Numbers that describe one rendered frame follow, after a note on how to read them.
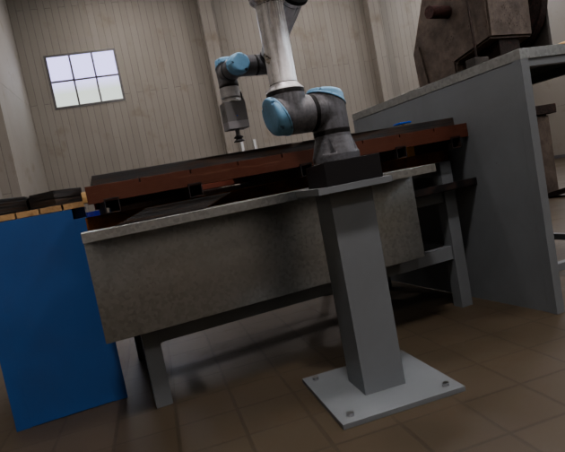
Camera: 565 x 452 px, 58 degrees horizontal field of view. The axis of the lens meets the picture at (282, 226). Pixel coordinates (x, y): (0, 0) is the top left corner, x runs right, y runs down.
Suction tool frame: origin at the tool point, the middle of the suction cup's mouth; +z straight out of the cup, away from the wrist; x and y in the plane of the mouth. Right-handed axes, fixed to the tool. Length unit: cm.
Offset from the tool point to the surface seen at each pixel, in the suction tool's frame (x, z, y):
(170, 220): 26, 24, 37
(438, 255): 5, 64, -81
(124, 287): 10, 43, 54
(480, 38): -235, -95, -379
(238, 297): 11, 57, 16
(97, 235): 26, 24, 59
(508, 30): -224, -98, -411
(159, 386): 1, 83, 49
